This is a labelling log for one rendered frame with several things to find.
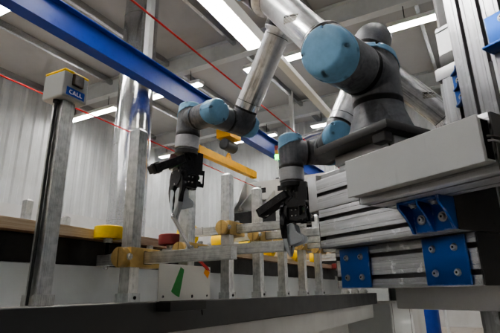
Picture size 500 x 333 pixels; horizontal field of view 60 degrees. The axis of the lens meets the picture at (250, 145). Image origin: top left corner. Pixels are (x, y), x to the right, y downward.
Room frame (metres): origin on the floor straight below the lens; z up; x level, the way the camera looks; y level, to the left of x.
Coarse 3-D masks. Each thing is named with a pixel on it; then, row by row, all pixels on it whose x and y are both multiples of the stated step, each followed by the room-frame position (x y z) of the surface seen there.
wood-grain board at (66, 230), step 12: (0, 216) 1.00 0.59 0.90; (0, 228) 1.02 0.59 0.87; (12, 228) 1.03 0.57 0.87; (24, 228) 1.06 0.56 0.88; (60, 228) 1.15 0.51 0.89; (72, 228) 1.19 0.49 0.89; (84, 228) 1.22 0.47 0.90; (96, 240) 1.29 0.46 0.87; (120, 240) 1.35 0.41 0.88; (144, 240) 1.45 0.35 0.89; (156, 240) 1.51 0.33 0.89; (288, 264) 2.62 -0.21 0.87; (312, 264) 2.91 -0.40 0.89; (324, 264) 3.13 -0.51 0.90
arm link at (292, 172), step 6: (282, 168) 1.23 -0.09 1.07; (288, 168) 1.22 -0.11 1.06; (294, 168) 1.22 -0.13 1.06; (300, 168) 1.23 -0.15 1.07; (282, 174) 1.23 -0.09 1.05; (288, 174) 1.22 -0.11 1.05; (294, 174) 1.22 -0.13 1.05; (300, 174) 1.23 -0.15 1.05; (282, 180) 1.24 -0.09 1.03; (288, 180) 1.23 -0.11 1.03; (294, 180) 1.23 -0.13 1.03; (300, 180) 1.24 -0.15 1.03
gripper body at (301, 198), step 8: (288, 184) 1.23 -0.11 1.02; (296, 184) 1.22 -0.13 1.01; (304, 184) 1.22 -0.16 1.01; (288, 192) 1.25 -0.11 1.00; (296, 192) 1.24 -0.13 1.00; (304, 192) 1.22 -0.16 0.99; (288, 200) 1.25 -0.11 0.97; (296, 200) 1.24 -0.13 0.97; (304, 200) 1.20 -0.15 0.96; (280, 208) 1.24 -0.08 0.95; (288, 208) 1.24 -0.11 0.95; (296, 208) 1.23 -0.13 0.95; (304, 208) 1.20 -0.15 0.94; (288, 216) 1.24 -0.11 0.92; (296, 216) 1.23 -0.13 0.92; (304, 216) 1.21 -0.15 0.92; (312, 216) 1.26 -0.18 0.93
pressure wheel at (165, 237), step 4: (160, 236) 1.43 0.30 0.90; (164, 236) 1.42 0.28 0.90; (168, 236) 1.42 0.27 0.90; (172, 236) 1.42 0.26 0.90; (176, 236) 1.43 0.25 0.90; (160, 240) 1.43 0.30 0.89; (164, 240) 1.42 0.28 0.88; (168, 240) 1.42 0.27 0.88; (172, 240) 1.42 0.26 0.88; (176, 240) 1.43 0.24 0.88; (160, 244) 1.43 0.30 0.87; (164, 244) 1.43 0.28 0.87; (168, 244) 1.42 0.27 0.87; (172, 244) 1.43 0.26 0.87
